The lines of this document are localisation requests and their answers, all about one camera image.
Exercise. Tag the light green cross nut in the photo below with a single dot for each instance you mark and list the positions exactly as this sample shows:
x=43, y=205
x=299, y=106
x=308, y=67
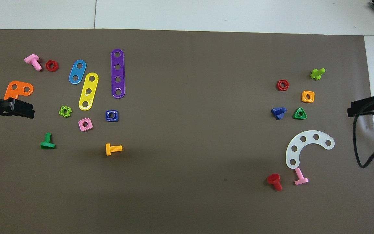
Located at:
x=61, y=112

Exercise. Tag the orange square nut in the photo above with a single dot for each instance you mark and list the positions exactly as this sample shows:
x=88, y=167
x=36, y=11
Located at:
x=304, y=99

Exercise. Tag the green triangular nut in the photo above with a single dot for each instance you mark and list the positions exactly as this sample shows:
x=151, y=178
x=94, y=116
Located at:
x=295, y=116

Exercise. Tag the red hexagonal-head screw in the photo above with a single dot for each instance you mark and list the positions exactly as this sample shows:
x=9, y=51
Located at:
x=278, y=186

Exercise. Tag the blue two-hole plate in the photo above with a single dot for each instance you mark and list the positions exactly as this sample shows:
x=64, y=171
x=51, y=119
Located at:
x=77, y=71

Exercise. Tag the orange plastic screw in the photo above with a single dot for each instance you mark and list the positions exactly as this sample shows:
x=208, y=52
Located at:
x=115, y=149

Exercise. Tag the orange angled three-hole plate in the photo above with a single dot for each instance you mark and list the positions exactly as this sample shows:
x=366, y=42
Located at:
x=20, y=88

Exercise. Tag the dark blue square nut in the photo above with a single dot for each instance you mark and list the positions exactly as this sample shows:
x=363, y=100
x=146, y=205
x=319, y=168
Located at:
x=108, y=119

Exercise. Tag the purple four-hole plate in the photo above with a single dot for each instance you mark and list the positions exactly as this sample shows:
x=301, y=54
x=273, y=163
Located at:
x=118, y=73

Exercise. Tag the white curved five-hole plate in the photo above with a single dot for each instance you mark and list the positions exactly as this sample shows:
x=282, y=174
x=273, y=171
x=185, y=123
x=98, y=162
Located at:
x=309, y=137

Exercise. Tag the pink square nut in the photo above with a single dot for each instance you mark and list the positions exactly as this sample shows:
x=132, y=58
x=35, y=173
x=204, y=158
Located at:
x=81, y=121

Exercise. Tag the blue triangular-head screw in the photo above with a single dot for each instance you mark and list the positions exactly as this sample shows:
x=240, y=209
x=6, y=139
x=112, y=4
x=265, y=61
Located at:
x=276, y=112

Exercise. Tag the green plastic screw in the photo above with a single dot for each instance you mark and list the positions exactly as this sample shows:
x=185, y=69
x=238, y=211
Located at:
x=47, y=138

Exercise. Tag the red hexagonal nut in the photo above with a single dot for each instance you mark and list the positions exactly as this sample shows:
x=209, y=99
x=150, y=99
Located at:
x=47, y=66
x=278, y=86

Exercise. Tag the pink plastic screw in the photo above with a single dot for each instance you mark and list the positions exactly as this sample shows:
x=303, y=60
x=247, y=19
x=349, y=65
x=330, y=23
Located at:
x=299, y=174
x=31, y=59

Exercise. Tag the brown table mat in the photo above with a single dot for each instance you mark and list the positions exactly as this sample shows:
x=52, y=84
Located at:
x=187, y=182

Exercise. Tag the yellow three-hole plate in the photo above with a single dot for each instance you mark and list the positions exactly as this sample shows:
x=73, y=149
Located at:
x=90, y=85

